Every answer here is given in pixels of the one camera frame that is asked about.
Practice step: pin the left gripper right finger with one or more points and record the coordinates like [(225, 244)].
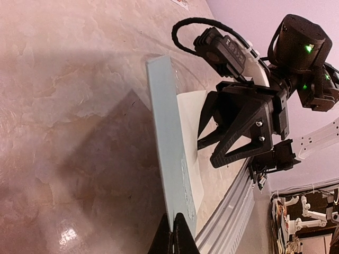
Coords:
[(183, 240)]

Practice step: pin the front aluminium rail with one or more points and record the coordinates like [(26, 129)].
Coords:
[(224, 230)]

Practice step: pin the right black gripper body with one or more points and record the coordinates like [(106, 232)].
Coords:
[(296, 63)]

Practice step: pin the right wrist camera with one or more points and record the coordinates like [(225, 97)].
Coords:
[(222, 54)]

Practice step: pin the wax seal sticker sheet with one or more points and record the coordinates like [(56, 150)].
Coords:
[(181, 3)]

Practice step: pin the teal paper envelope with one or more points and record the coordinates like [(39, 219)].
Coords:
[(170, 147)]

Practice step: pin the ornate bordered letter sheet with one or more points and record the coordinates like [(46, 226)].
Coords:
[(190, 106)]

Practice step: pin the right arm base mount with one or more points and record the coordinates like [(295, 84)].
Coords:
[(280, 158)]

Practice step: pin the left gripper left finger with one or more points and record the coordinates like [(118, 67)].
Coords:
[(162, 241)]

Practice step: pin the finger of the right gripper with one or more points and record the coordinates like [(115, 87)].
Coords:
[(222, 107), (252, 121)]

